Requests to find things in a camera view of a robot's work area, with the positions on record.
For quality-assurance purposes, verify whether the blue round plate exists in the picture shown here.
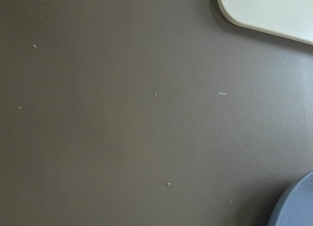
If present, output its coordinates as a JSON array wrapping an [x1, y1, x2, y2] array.
[[268, 172, 313, 226]]

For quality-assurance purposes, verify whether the cream serving tray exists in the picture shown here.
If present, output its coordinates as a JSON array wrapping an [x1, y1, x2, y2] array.
[[218, 0, 313, 45]]

